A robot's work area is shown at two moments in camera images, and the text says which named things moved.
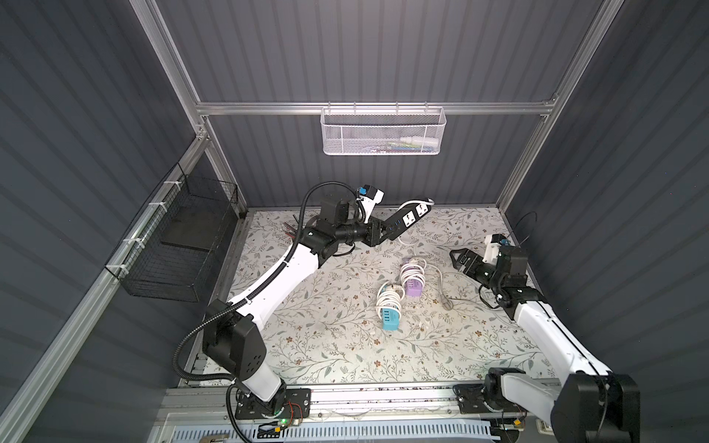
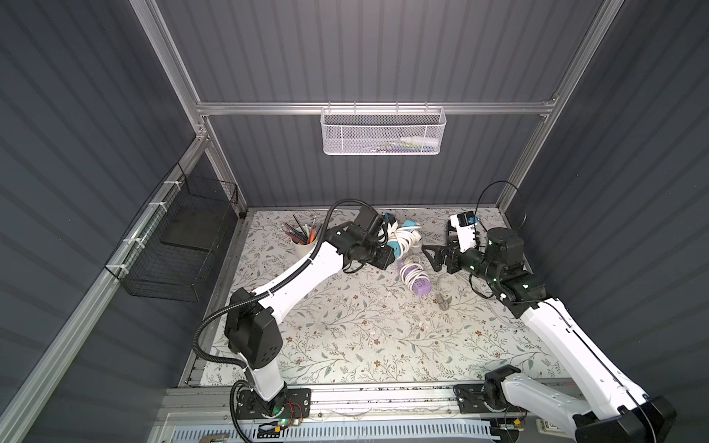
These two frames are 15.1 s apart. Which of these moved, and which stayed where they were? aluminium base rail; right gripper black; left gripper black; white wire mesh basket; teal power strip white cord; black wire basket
Moved: right gripper black; left gripper black; teal power strip white cord
Stayed: aluminium base rail; black wire basket; white wire mesh basket
